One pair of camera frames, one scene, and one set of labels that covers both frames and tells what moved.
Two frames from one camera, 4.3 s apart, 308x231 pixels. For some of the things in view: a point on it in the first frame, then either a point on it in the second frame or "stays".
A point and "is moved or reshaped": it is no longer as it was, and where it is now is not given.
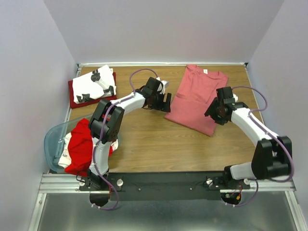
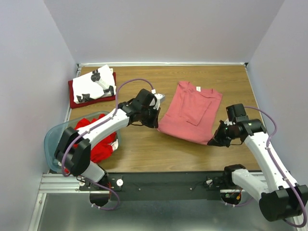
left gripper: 166,106 → 154,123
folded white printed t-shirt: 95,85 stays
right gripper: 211,111 → 217,140
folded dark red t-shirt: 90,102 stays
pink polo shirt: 198,88 is moved or reshaped
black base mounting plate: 160,186 stays
